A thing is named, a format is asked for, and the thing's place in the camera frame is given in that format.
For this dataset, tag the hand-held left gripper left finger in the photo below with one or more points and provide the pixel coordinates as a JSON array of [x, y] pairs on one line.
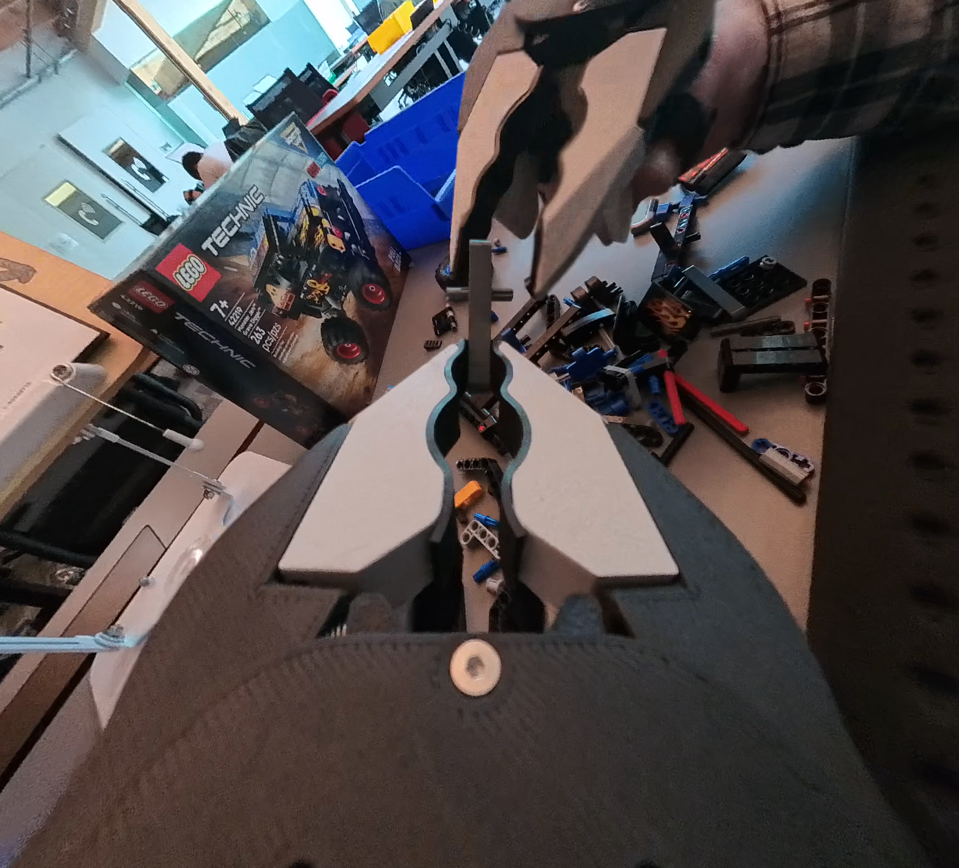
[[367, 509]]

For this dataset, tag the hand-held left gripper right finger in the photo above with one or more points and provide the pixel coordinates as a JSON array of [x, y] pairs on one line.
[[592, 509]]

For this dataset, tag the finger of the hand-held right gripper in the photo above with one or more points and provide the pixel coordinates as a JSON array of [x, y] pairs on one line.
[[607, 149], [487, 134]]

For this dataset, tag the dark grey toy beam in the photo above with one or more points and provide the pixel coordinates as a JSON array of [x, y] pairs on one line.
[[480, 314]]

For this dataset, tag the person's right forearm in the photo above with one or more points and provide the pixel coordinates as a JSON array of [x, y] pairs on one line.
[[854, 29]]

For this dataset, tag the grey desk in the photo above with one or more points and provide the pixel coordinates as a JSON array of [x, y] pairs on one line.
[[749, 524]]

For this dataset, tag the white desk stand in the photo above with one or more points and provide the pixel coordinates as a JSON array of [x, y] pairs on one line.
[[165, 539]]

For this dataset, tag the person's right hand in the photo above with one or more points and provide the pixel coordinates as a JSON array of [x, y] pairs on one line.
[[734, 59]]

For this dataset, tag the blue plastic bin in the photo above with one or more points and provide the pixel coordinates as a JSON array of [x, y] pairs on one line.
[[405, 157]]

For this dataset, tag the small grey angled beam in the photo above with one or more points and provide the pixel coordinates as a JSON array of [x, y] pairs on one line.
[[480, 528]]

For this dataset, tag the long background workbench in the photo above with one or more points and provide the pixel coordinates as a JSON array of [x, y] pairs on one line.
[[390, 59]]

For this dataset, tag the yellow bin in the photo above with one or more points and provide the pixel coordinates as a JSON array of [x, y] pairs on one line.
[[393, 26]]

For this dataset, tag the pile of loose toy parts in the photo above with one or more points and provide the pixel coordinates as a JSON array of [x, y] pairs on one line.
[[630, 359]]

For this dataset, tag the red toy axle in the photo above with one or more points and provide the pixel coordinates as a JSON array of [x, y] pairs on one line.
[[708, 404]]

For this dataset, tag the long black toy axle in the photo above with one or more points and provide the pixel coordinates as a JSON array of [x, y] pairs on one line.
[[742, 446]]

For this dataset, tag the black panel flame sticker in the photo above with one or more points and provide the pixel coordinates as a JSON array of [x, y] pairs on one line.
[[669, 311]]

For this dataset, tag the black toy chassis assembly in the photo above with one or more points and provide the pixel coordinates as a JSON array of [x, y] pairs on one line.
[[532, 321]]

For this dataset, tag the black white toy pin cluster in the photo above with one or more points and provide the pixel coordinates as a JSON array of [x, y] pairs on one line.
[[444, 320]]

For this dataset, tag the blue toy beam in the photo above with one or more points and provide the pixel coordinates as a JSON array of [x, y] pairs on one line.
[[782, 461]]

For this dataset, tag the black grille toy panel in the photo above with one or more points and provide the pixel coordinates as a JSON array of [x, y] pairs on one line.
[[757, 284]]

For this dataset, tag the monster truck toy set box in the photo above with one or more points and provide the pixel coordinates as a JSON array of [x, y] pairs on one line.
[[255, 284]]

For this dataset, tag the black beam red pins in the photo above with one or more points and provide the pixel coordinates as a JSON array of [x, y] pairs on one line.
[[818, 336]]

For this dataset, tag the black perforated board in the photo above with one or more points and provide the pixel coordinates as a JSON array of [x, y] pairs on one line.
[[899, 509]]

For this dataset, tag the black toy frame block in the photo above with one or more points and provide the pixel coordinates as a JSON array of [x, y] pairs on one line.
[[772, 359]]

